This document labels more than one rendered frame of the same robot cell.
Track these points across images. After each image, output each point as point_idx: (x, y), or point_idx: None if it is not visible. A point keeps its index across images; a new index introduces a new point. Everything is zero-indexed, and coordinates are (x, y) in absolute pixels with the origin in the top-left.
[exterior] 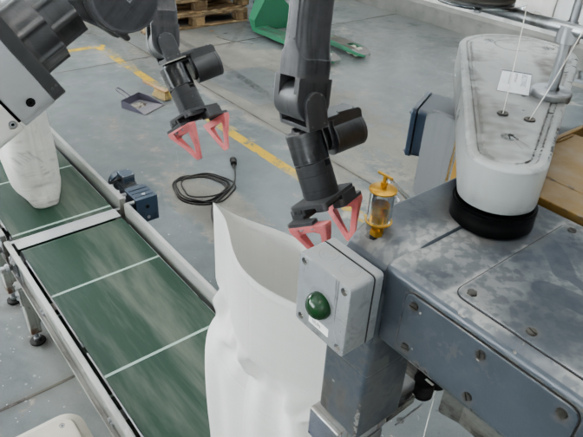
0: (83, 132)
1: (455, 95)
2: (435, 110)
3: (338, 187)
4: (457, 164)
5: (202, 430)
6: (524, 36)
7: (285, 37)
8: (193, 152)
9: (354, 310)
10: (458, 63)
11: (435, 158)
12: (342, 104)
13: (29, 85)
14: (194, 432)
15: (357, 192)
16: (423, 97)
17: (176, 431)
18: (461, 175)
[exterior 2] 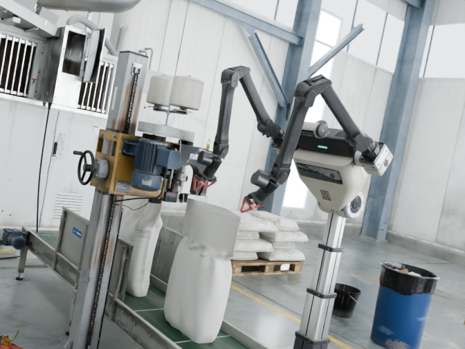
0: None
1: (180, 136)
2: (175, 148)
3: (203, 173)
4: (191, 139)
5: (223, 346)
6: (147, 122)
7: (228, 134)
8: (254, 206)
9: None
10: (176, 131)
11: None
12: (206, 151)
13: None
14: (227, 346)
15: (196, 174)
16: (174, 150)
17: (236, 348)
18: (194, 138)
